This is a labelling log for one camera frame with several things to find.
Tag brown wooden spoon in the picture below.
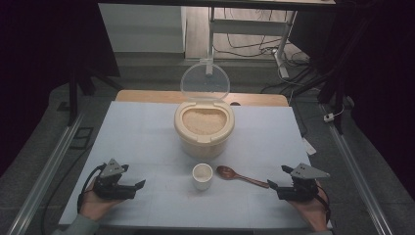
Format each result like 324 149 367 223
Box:
215 164 270 189

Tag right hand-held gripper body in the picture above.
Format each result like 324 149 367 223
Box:
277 163 331 202

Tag black floor cables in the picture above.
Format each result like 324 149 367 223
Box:
213 8 311 96

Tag wooden table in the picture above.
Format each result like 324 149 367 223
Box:
115 89 290 108

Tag white table cover sheet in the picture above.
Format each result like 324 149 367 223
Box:
58 101 333 229

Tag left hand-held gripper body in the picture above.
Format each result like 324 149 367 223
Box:
94 159 137 201

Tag white cup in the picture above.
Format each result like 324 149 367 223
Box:
191 163 214 192

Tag black floor frame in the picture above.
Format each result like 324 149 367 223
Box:
69 126 95 151

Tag hand-held gripper black cable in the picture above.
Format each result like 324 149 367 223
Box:
314 184 332 224
76 163 108 213

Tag black metal stand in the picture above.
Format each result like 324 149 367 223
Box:
67 65 124 127
293 9 358 135

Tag white metal desk frame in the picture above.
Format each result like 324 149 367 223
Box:
205 7 299 79

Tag left hand-held gripper black cable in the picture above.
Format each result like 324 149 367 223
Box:
76 163 108 213

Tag right hand-held gripper black cable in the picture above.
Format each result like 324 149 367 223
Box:
314 184 332 224

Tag cream plastic rice container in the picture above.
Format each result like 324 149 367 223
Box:
173 101 236 161

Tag aluminium rail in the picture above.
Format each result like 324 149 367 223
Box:
321 104 394 235
6 112 86 235

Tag person's right hand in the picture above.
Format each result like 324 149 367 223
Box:
288 192 329 232

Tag rice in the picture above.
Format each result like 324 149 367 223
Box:
181 108 228 136

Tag clear round container lid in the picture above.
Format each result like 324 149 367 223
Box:
180 62 231 102

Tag person's left hand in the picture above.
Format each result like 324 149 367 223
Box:
78 180 123 222

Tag thin black floor cable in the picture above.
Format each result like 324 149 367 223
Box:
39 143 96 235

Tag white paper tag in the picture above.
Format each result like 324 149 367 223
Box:
301 136 318 157

